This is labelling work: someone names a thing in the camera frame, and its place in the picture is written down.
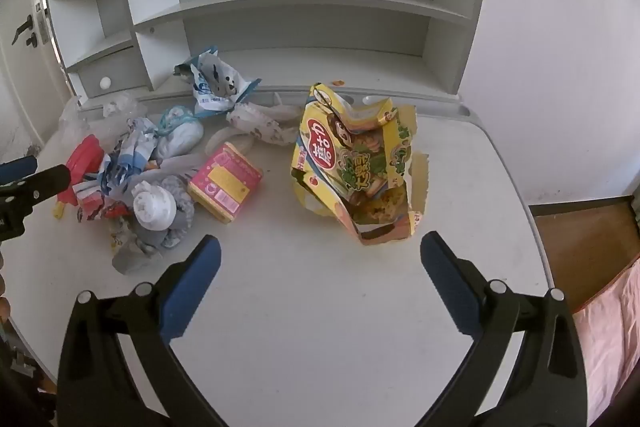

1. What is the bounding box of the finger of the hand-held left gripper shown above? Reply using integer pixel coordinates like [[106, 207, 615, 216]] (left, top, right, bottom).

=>
[[0, 156, 39, 186], [0, 164, 72, 210]]

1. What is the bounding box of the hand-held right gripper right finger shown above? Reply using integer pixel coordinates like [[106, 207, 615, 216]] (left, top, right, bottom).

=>
[[419, 231, 588, 427]]

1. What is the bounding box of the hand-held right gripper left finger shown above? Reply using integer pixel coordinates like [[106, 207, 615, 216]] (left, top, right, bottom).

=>
[[56, 234, 236, 427]]

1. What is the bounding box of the red plastic piece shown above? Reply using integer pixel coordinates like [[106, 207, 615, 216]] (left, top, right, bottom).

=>
[[57, 134, 108, 208]]

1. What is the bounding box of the pink ice cream box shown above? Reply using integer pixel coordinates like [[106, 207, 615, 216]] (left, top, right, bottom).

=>
[[187, 142, 263, 224]]

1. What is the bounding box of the yellow snack bag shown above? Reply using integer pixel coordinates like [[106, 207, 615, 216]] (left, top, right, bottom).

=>
[[291, 83, 431, 247]]

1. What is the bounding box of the person's left hand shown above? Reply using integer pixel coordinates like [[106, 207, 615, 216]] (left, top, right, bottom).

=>
[[0, 252, 11, 323]]

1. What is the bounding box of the clear plastic bag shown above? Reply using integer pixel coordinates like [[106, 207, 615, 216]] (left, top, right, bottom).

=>
[[57, 92, 151, 142]]

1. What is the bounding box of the blue white striped wrapper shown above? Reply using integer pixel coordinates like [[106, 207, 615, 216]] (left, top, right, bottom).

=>
[[97, 117, 161, 198]]

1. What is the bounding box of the white door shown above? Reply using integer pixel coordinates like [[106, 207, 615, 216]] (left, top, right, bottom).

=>
[[0, 0, 66, 158]]

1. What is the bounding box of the white plastic cap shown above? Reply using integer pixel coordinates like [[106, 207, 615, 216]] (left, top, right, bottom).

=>
[[132, 179, 178, 230]]

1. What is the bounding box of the grey drawer with white knob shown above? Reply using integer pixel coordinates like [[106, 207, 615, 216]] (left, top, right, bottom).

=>
[[75, 49, 151, 100]]

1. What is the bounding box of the pink blanket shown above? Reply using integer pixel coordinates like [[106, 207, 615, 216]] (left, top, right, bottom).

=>
[[570, 257, 640, 413]]

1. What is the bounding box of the printed white face mask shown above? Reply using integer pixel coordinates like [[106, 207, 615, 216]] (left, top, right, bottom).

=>
[[226, 101, 301, 146]]

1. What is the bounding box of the white blue dog print wrapper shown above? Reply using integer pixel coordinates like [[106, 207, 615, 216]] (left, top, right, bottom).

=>
[[182, 47, 263, 118]]

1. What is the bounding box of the plain white face mask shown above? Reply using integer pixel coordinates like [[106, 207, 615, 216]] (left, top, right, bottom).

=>
[[262, 103, 303, 120]]

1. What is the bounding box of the grey desk shelf hutch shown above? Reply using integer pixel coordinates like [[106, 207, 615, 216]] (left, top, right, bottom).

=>
[[45, 0, 493, 108]]

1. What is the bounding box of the black door handle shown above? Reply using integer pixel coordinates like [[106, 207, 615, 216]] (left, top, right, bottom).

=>
[[11, 14, 36, 46]]

